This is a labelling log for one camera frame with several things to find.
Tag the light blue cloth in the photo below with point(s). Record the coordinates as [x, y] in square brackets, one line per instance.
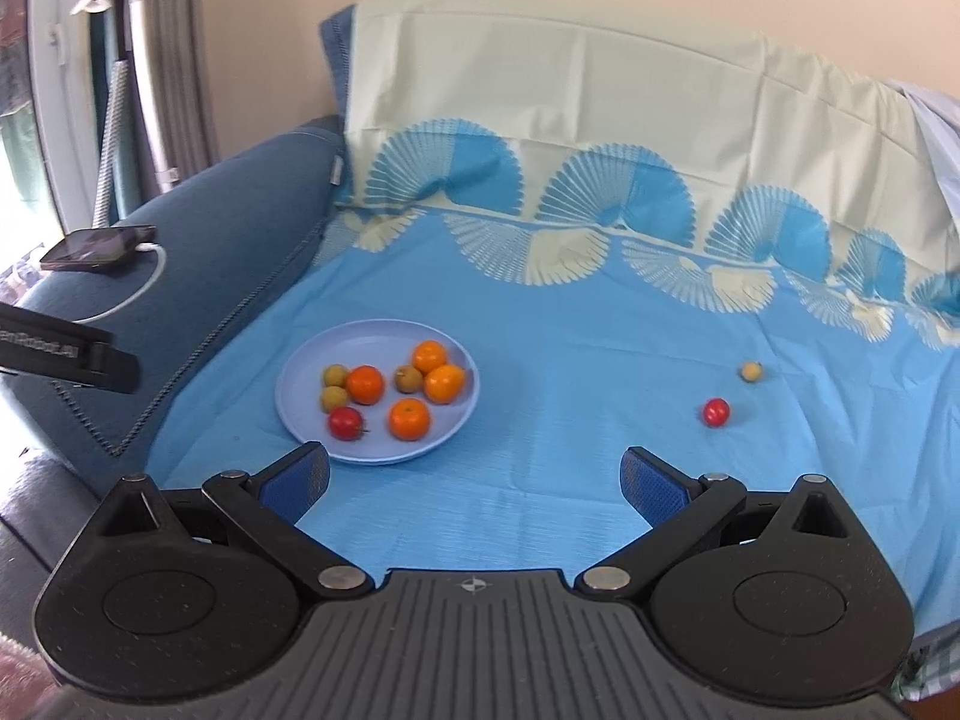
[941, 157]

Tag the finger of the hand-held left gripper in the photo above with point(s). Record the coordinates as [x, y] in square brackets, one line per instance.
[112, 369]

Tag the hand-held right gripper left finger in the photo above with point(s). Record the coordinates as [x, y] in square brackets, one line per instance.
[296, 484]

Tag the checked cloth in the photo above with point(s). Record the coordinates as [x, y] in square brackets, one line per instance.
[930, 664]

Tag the dark grey cushion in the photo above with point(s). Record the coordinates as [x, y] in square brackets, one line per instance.
[37, 517]

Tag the light blue plate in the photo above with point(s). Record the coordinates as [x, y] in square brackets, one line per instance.
[360, 345]

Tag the reddish orange mandarin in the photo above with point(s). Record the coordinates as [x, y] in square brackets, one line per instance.
[365, 384]

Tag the phone holder stand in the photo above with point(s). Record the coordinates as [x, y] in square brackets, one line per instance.
[142, 52]

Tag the blue fan-print blanket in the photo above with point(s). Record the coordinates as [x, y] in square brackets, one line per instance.
[562, 450]

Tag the blue cushion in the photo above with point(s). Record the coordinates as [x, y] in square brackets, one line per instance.
[225, 240]

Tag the white window frame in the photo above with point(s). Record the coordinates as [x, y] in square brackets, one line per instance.
[60, 90]

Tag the grey curtain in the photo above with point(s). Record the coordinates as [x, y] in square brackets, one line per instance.
[191, 52]

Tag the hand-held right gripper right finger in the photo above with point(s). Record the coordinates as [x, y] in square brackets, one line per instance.
[652, 487]

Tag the red cherry tomato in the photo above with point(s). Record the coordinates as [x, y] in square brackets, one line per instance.
[346, 423]
[716, 412]

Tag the pink fuzzy cloth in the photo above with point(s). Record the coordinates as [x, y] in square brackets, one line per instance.
[19, 679]

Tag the black smartphone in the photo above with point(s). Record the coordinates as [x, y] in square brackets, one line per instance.
[97, 247]

